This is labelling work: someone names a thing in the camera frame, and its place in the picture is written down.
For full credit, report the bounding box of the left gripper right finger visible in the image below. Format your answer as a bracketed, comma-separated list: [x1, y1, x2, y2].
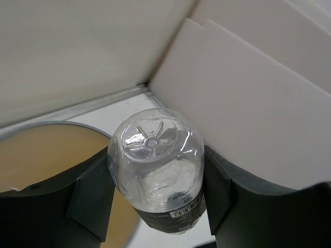
[203, 146, 330, 247]

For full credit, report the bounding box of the beige bin with grey rim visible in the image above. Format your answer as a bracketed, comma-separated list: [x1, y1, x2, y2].
[1, 122, 139, 247]

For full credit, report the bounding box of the small bottle with black cap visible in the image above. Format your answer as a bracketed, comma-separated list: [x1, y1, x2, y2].
[108, 108, 206, 234]

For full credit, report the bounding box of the aluminium rail frame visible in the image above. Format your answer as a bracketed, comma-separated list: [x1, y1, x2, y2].
[1, 85, 163, 136]

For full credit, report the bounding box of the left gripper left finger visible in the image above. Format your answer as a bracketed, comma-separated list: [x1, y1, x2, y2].
[1, 148, 115, 247]

